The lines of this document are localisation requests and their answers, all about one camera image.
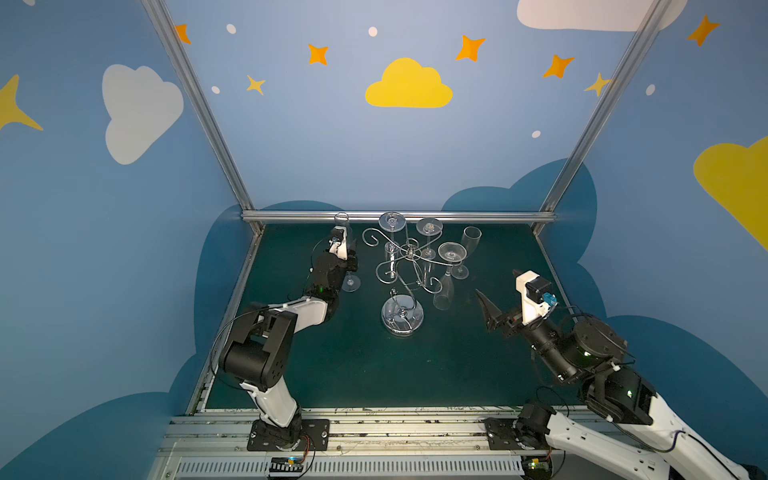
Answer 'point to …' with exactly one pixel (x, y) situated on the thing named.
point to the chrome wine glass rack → (402, 312)
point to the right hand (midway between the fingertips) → (503, 278)
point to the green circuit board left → (286, 466)
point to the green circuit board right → (536, 468)
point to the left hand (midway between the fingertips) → (345, 238)
